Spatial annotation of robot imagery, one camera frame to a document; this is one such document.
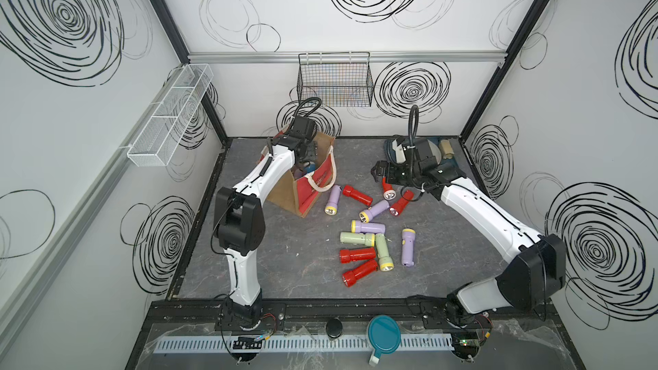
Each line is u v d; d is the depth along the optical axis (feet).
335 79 4.06
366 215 2.99
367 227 2.93
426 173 1.98
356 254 2.73
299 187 2.65
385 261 2.66
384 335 2.11
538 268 1.32
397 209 3.08
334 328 2.08
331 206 3.07
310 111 2.71
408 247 2.77
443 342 2.31
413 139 1.97
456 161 3.66
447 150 3.66
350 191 3.24
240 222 1.65
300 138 2.32
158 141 2.83
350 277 2.59
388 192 3.15
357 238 2.84
